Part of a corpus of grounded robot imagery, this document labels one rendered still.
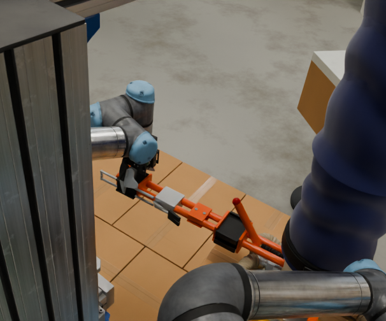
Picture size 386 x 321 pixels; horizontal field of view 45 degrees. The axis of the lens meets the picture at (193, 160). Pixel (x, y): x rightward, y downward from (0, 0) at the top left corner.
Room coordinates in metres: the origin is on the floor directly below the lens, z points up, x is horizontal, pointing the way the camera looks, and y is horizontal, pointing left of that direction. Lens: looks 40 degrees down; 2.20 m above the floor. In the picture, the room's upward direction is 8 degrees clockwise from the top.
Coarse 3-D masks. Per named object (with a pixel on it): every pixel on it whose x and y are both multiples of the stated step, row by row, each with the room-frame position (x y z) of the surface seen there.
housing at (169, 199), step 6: (162, 192) 1.02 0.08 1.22; (168, 192) 1.02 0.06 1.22; (174, 192) 1.03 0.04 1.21; (156, 198) 0.99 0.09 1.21; (162, 198) 0.99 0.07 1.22; (168, 198) 1.00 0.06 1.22; (174, 198) 1.00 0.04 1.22; (180, 198) 1.00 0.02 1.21; (162, 204) 0.98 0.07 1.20; (168, 204) 0.97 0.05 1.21; (174, 204) 0.97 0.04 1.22; (180, 204) 1.00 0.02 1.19
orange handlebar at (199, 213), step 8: (152, 184) 1.05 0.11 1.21; (152, 200) 1.00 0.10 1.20; (184, 200) 1.01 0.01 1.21; (176, 208) 0.97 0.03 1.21; (192, 208) 0.97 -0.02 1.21; (200, 208) 0.98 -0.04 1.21; (208, 208) 0.98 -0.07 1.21; (184, 216) 0.95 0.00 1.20; (192, 216) 0.94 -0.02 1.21; (200, 216) 0.94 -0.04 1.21; (208, 216) 0.96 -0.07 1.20; (216, 216) 0.96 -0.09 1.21; (200, 224) 0.93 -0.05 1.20; (208, 224) 0.92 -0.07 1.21; (264, 240) 0.89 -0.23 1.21; (248, 248) 0.86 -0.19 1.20; (256, 248) 0.86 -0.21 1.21; (272, 248) 0.87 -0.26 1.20; (280, 248) 0.87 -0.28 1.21; (264, 256) 0.84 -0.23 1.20; (272, 256) 0.84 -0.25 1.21; (280, 264) 0.82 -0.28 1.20; (312, 320) 0.65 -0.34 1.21
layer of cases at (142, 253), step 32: (96, 160) 1.88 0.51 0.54; (160, 160) 1.95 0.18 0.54; (96, 192) 1.64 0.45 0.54; (192, 192) 1.74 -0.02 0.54; (224, 192) 1.77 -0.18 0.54; (96, 224) 1.44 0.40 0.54; (128, 224) 1.47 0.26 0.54; (160, 224) 1.49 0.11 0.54; (192, 224) 1.52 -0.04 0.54; (96, 256) 1.26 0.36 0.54; (128, 256) 1.28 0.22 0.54; (160, 256) 1.31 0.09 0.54; (192, 256) 1.34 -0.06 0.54; (128, 288) 1.12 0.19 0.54; (160, 288) 1.14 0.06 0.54; (128, 320) 0.98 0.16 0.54
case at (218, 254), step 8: (256, 224) 1.08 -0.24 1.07; (256, 232) 1.05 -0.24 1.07; (272, 232) 1.06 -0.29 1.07; (248, 240) 1.01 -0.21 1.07; (280, 240) 1.03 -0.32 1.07; (216, 248) 0.95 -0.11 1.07; (224, 248) 0.96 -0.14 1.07; (208, 256) 0.92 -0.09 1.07; (216, 256) 0.92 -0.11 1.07; (224, 256) 0.93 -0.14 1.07; (232, 256) 0.93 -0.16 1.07; (240, 256) 0.94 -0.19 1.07; (248, 320) 0.72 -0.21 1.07; (320, 320) 0.75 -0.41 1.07; (328, 320) 0.75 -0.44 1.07; (336, 320) 0.76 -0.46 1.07; (344, 320) 0.76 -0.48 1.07
